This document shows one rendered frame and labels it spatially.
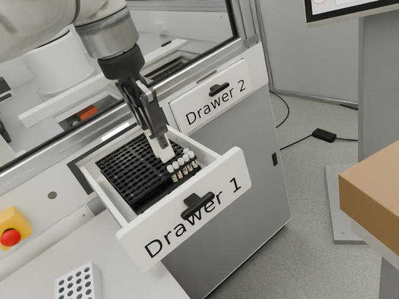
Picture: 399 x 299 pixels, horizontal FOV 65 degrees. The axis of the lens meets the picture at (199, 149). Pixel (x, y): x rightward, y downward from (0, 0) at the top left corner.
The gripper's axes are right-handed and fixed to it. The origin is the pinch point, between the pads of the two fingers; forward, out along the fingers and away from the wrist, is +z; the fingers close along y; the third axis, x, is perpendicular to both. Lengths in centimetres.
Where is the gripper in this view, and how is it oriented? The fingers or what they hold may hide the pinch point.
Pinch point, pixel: (160, 143)
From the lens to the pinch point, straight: 65.0
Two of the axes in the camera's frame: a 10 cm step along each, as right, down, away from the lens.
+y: -5.7, -3.4, 7.5
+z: 2.9, 7.7, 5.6
